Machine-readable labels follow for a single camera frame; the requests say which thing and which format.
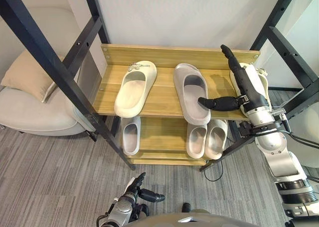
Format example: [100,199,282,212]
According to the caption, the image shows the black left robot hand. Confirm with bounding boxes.
[124,172,166,203]

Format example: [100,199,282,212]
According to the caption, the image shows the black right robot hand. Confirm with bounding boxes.
[197,44,272,114]

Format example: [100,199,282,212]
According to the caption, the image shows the large grey foam slipper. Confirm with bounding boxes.
[172,63,212,125]

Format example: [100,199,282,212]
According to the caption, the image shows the cream slipper with flower charm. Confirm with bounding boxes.
[229,62,273,111]
[114,60,158,118]

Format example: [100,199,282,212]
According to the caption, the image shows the grey robot torso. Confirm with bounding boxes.
[146,209,265,227]

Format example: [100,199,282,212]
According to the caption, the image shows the low wooden shelf board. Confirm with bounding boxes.
[117,116,212,166]

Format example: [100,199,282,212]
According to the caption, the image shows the small grey foam slipper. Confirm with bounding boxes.
[121,116,142,155]
[186,121,208,159]

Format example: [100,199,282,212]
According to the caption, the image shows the ribbed beige foam slipper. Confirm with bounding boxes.
[205,118,228,161]

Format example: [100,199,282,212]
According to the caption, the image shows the wooden shelf board with backboard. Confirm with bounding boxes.
[92,44,261,120]

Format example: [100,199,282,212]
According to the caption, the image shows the cream upholstered armchair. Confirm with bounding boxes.
[0,5,97,138]

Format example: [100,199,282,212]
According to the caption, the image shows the beige cushion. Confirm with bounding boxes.
[0,49,66,104]

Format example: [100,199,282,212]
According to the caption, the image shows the black floor cable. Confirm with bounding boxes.
[202,159,224,182]

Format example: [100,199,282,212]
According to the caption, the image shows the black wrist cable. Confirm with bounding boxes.
[280,112,319,149]

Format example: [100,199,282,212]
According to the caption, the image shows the black metal rack frame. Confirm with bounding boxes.
[0,0,319,172]

